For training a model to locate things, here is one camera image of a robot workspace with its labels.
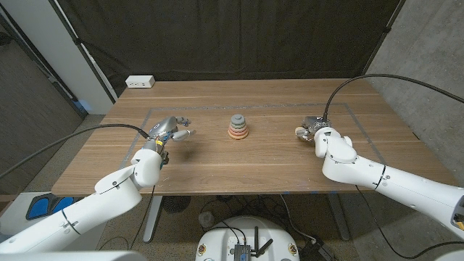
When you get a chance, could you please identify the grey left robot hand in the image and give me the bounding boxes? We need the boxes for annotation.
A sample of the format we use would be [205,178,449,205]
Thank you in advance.
[141,115,197,152]

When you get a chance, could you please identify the white table leg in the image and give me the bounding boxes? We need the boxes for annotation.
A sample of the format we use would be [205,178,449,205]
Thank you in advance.
[143,195,164,243]

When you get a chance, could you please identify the black backdrop stand pole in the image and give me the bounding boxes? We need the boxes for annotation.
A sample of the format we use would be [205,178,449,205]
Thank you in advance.
[360,0,407,79]
[49,0,119,104]

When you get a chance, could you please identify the grey round floor object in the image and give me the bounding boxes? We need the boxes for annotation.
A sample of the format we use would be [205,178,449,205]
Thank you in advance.
[198,211,215,228]

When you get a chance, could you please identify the white robot torso edge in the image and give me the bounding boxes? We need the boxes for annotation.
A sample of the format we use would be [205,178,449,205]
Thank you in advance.
[0,250,148,261]

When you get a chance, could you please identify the thin right arm wire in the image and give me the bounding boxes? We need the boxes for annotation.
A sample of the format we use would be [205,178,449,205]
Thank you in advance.
[355,184,464,260]

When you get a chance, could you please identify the black router with antennas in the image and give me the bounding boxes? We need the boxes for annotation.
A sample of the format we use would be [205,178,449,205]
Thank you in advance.
[233,226,275,261]

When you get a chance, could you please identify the black round floor fan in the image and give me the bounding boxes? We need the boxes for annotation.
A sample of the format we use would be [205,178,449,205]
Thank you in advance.
[162,195,191,214]

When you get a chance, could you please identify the black floor cable tangle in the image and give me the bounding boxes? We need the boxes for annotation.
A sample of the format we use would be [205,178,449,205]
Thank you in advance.
[199,194,317,243]

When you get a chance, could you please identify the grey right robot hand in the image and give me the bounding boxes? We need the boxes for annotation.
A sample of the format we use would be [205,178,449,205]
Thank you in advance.
[295,115,332,143]

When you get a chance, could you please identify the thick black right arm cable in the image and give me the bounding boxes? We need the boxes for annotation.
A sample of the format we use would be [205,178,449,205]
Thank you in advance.
[322,73,464,123]

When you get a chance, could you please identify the black backdrop curtain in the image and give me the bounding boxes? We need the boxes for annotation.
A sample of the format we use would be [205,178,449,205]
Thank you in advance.
[56,0,405,98]

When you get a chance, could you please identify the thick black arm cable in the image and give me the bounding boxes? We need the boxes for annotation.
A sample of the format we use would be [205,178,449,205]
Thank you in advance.
[0,123,150,181]
[322,73,464,123]

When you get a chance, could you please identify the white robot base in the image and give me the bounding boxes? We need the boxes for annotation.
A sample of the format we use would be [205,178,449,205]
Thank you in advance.
[195,216,301,261]

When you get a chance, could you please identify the white power strip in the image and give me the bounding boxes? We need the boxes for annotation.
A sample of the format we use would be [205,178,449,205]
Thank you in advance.
[125,75,156,89]

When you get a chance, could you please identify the white foot pedal blue pads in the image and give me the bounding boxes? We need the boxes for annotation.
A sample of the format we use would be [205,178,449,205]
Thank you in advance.
[0,191,109,252]

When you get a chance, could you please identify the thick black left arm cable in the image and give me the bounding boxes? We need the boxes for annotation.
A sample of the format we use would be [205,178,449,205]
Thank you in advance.
[0,123,150,181]

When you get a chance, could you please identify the black power adapter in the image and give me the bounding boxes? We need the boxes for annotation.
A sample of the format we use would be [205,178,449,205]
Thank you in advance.
[299,239,336,261]

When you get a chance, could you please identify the grey table leg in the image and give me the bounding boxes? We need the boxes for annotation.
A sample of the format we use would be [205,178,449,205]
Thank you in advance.
[327,194,351,242]

